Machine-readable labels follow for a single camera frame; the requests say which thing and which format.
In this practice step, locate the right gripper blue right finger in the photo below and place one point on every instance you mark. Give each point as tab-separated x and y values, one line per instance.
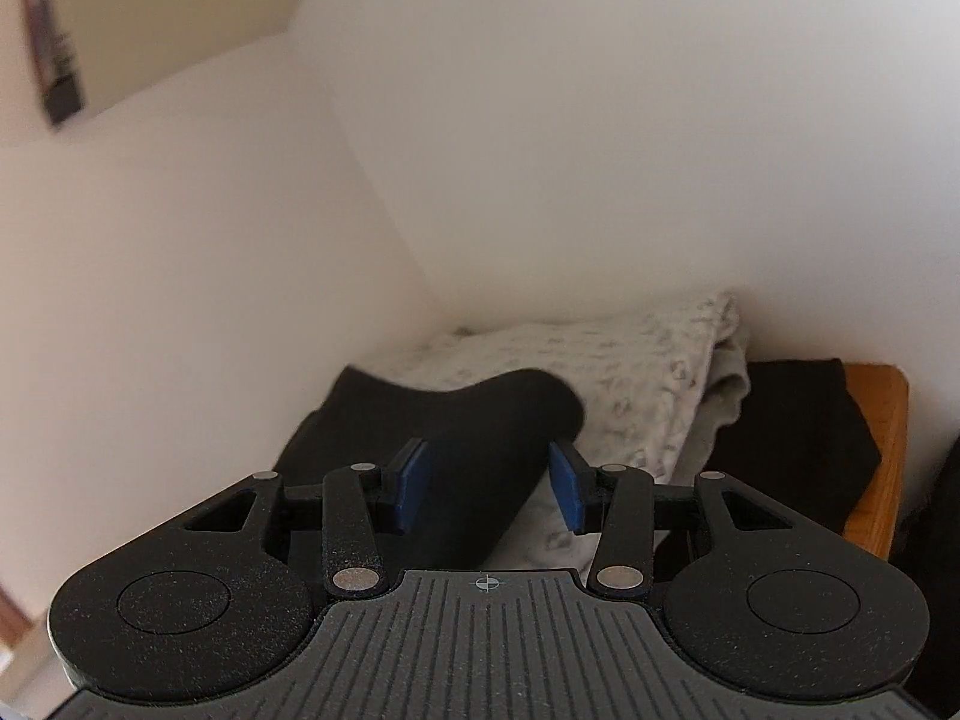
616	503

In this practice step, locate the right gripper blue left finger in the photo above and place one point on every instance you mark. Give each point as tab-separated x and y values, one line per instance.
360	502

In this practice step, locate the black Nike sweatpants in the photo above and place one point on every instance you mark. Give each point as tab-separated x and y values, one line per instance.
489	445

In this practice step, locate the white patterned folded cloth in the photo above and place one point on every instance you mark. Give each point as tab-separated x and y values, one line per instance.
639	375

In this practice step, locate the grey folded garment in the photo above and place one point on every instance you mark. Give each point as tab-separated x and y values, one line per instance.
726	384

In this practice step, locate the black folded garment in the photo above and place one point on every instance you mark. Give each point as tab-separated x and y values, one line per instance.
800	439

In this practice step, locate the dark object on shelf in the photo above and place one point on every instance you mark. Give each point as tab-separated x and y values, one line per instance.
56	75

